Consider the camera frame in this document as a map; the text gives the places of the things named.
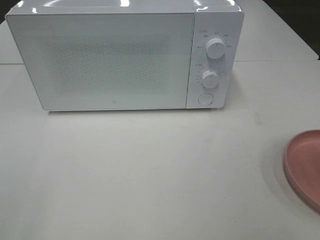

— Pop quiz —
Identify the white microwave door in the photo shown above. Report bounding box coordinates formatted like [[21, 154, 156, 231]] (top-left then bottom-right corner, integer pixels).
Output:
[[7, 13, 194, 111]]

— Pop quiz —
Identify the pink round plate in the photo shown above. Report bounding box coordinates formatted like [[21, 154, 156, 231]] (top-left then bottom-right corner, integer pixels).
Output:
[[283, 129, 320, 213]]

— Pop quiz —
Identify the upper white power knob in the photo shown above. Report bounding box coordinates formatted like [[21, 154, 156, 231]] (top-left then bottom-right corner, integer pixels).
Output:
[[204, 35, 227, 60]]

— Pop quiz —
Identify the round white door button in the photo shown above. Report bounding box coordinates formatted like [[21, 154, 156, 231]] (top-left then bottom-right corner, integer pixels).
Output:
[[198, 93, 214, 106]]

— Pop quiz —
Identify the lower white timer knob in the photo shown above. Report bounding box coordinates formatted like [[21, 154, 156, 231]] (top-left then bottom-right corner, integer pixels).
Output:
[[200, 70, 220, 89]]

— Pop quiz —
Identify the white microwave oven body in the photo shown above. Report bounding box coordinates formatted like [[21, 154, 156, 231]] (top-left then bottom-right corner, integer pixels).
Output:
[[5, 0, 245, 111]]

